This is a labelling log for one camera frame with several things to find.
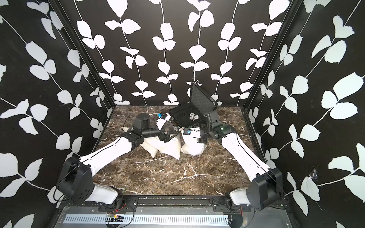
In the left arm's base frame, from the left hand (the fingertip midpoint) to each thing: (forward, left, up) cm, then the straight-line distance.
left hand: (175, 126), depth 78 cm
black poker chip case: (+29, -19, -10) cm, 36 cm away
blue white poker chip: (+25, -12, -23) cm, 36 cm away
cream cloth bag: (-4, +15, -12) cm, 19 cm away
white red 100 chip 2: (+25, -16, -22) cm, 36 cm away
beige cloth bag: (-4, +3, -16) cm, 17 cm away
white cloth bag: (-7, -9, -12) cm, 16 cm away
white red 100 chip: (+29, -13, -23) cm, 39 cm away
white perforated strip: (-40, +13, -24) cm, 48 cm away
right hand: (-1, -9, -2) cm, 9 cm away
